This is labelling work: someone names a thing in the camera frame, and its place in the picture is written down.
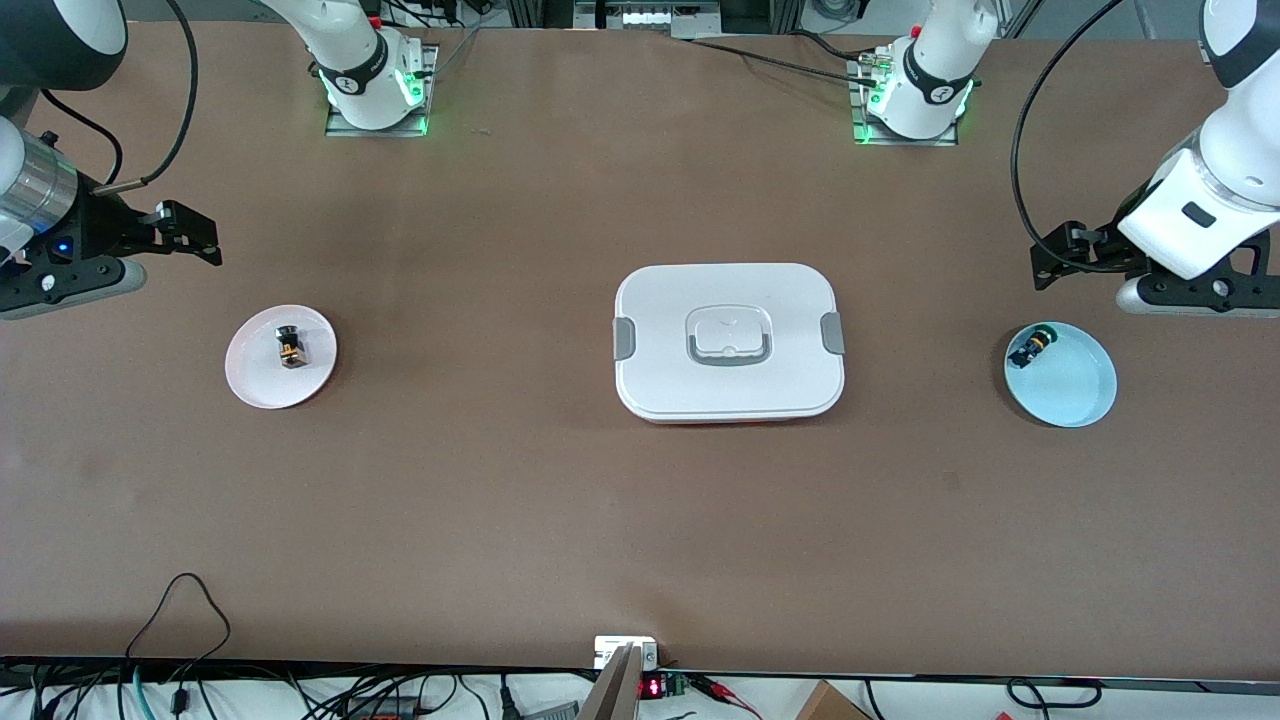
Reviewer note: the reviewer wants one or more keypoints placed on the small white device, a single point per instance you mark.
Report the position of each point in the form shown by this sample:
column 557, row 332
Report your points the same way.
column 612, row 647

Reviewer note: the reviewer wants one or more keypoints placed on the red digit display module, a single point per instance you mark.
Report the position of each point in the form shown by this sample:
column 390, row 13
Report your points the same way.
column 652, row 687

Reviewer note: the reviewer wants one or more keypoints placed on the light blue round plate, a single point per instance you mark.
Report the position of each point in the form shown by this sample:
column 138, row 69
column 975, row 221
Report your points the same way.
column 1070, row 385

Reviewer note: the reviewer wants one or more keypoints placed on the grey slanted bar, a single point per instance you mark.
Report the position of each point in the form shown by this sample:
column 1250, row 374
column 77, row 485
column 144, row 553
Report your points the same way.
column 608, row 695

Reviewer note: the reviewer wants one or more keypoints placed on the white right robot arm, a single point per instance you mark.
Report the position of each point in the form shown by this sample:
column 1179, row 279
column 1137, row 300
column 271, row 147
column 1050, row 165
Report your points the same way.
column 360, row 60

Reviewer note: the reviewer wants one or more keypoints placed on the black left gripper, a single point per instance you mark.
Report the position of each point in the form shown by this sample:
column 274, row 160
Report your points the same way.
column 1097, row 246

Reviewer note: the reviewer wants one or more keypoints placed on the brown cardboard box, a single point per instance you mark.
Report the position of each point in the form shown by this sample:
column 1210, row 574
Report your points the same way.
column 828, row 702

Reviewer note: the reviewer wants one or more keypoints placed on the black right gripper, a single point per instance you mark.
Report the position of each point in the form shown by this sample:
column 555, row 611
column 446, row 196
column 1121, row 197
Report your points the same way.
column 104, row 229

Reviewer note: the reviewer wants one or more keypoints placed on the orange black push-button switch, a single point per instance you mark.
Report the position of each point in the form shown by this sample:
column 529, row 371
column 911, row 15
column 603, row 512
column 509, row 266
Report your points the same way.
column 292, row 347

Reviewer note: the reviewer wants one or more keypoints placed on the aluminium frame white strip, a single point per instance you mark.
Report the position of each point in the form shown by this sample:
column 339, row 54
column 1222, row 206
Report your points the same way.
column 650, row 17

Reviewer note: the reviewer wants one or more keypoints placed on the blue black push-button switch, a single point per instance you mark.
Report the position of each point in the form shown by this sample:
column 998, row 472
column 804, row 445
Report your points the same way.
column 1032, row 347

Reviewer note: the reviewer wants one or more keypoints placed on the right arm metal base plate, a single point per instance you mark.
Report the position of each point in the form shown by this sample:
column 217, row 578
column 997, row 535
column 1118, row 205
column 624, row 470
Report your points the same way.
column 380, row 131

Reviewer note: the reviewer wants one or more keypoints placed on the white lunch box grey clips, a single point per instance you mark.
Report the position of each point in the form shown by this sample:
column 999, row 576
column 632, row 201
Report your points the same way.
column 730, row 390

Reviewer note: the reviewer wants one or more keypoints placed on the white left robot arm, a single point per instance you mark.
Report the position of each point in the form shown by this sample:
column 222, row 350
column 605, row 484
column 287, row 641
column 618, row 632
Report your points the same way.
column 1240, row 140

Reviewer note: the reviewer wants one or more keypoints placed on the pink round plate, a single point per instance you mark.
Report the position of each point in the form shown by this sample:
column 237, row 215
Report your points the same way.
column 260, row 380

